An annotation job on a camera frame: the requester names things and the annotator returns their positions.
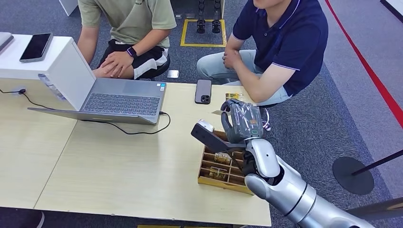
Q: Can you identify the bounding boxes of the person's right hand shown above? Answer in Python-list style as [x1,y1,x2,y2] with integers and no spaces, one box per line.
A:
[99,59,118,78]
[222,48,240,68]

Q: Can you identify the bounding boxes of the person's left hand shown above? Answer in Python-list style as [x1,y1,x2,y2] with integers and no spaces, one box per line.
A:
[105,51,134,78]
[227,54,244,70]

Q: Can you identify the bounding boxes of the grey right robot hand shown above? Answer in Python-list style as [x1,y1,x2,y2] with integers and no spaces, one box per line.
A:
[220,99,264,144]

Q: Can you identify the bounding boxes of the yellow hotel key card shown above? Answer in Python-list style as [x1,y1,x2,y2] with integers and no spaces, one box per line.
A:
[214,152,233,165]
[225,92,245,102]
[209,167,229,181]

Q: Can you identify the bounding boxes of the person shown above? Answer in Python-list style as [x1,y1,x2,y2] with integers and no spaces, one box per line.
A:
[76,0,178,80]
[196,0,329,107]

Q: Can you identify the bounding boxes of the black stool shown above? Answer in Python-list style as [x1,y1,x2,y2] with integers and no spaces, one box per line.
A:
[138,53,171,80]
[258,103,279,132]

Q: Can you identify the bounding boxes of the silver laptop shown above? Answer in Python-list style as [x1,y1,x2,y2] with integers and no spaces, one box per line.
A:
[27,77,167,126]

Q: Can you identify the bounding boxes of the black robot leg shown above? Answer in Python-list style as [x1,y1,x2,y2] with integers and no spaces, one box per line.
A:
[211,0,221,34]
[196,0,206,34]

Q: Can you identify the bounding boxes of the white box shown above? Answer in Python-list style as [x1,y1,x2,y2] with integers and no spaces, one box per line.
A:
[0,34,96,111]

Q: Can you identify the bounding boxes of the bluish sticker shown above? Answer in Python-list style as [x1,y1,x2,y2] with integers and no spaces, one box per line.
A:
[38,73,67,101]

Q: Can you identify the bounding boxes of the wooden compartment tray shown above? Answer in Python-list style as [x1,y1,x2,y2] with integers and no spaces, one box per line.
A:
[197,130,254,196]

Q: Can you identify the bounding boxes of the black smartphone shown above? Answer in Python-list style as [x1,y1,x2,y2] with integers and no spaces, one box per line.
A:
[19,32,54,63]

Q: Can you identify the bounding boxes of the white furniture panel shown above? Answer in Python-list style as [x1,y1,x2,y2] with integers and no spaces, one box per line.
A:
[58,0,79,17]

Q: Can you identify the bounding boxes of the grey tablet device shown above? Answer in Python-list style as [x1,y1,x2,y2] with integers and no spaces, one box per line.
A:
[0,31,15,53]

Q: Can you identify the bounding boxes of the black stanchion base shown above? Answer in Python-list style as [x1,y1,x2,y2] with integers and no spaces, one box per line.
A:
[332,156,375,196]

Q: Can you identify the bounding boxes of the black stanchion pole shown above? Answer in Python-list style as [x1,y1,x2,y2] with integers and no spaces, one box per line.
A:
[351,149,403,176]

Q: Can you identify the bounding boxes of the dark metal pole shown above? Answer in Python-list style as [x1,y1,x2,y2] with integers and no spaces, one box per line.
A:
[346,196,403,221]

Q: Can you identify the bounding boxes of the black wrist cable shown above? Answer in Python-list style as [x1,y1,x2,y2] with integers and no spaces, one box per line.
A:
[230,150,252,178]

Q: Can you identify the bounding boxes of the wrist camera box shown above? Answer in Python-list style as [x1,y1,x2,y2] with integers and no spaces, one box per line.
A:
[191,118,248,154]

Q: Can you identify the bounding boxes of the grey smartphone with camera lenses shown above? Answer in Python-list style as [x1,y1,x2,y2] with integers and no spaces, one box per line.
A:
[194,79,212,105]

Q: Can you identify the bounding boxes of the black laptop power cable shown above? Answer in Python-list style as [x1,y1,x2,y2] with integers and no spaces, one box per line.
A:
[79,111,172,136]

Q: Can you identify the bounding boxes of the black desk cable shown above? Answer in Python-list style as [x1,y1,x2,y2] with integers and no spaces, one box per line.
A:
[0,88,56,111]

